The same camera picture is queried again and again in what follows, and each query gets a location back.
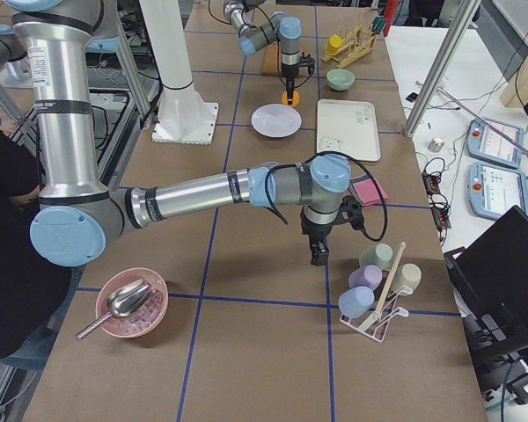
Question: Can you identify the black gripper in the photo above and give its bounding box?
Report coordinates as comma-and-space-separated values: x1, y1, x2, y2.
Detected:
301, 217, 334, 266
281, 63, 299, 106

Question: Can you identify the orange fruit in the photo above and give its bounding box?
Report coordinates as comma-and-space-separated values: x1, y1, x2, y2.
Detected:
281, 91, 300, 107

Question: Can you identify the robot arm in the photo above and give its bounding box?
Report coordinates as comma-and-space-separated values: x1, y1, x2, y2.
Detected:
10, 1, 350, 266
223, 1, 304, 106

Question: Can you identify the cream bear tray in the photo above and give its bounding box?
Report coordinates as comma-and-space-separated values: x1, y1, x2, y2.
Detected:
316, 99, 381, 162

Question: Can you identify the wooden cutting board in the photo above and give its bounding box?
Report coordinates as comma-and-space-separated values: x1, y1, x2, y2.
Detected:
260, 43, 281, 76

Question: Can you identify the white ribbed plate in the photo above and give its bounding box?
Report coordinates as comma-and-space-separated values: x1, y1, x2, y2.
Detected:
251, 104, 302, 138

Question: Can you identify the green bowl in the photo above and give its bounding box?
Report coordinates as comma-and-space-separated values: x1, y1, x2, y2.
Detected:
326, 69, 356, 91

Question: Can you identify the purple cup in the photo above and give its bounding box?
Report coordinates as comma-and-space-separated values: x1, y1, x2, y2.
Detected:
348, 265, 383, 290

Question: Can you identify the blue cup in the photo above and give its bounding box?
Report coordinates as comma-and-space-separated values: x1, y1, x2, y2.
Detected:
338, 286, 375, 319

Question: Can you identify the light green cup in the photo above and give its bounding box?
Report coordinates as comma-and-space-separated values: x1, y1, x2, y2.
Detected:
358, 243, 394, 271

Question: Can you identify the yellow mug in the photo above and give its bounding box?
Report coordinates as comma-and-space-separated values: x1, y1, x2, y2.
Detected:
325, 34, 343, 55

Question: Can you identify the pink cloth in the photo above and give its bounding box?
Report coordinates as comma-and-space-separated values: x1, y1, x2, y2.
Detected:
351, 178, 390, 206

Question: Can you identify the wooden dish rack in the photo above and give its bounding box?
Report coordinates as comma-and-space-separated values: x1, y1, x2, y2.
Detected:
322, 14, 379, 69

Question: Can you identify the white cup rack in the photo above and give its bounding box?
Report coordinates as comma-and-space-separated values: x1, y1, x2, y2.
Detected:
339, 242, 412, 343

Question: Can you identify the beige cup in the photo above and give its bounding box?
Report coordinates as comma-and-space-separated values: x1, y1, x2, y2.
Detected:
391, 263, 422, 293

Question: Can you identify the dark green cup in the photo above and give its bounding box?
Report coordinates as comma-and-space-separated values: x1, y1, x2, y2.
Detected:
370, 16, 386, 35

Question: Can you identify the small black device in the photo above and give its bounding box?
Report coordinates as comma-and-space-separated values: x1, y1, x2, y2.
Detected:
406, 92, 418, 103

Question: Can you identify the red cylinder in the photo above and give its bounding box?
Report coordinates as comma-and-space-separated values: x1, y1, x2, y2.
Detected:
384, 0, 400, 27

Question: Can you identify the black power strip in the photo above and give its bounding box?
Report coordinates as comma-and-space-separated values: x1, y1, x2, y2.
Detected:
422, 171, 451, 232

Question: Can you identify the small metal cylinder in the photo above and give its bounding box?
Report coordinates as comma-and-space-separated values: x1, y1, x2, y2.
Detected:
428, 137, 444, 153

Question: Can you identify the black laptop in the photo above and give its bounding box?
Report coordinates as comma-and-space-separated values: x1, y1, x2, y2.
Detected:
443, 204, 528, 335

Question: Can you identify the near teach pendant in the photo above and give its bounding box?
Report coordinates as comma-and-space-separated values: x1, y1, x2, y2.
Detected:
467, 162, 528, 220

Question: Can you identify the teach pendant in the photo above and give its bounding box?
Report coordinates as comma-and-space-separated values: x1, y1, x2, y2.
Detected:
467, 162, 528, 220
466, 119, 524, 169

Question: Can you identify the pink bowl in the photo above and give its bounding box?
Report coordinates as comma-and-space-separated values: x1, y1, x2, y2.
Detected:
95, 267, 169, 338

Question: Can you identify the metal scoop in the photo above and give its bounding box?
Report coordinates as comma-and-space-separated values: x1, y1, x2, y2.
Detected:
76, 279, 152, 340

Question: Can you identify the far teach pendant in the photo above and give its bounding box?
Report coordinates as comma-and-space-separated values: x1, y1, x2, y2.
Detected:
466, 119, 524, 169

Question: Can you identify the reacher grabber tool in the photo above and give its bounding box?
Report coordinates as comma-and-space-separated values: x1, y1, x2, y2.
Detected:
436, 86, 528, 186

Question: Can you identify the person in black shirt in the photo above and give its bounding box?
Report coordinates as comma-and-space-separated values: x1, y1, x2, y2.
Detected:
0, 130, 71, 359

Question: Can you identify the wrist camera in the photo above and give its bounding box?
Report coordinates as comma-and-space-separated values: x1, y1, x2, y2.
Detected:
298, 52, 315, 76
336, 195, 364, 231

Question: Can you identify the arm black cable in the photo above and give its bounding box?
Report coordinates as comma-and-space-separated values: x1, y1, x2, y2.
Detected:
263, 150, 389, 242
208, 0, 316, 89

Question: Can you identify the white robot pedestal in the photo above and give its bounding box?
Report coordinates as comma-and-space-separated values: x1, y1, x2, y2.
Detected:
140, 0, 219, 145

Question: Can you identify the aluminium frame post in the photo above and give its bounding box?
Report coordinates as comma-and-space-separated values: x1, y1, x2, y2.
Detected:
404, 0, 480, 138

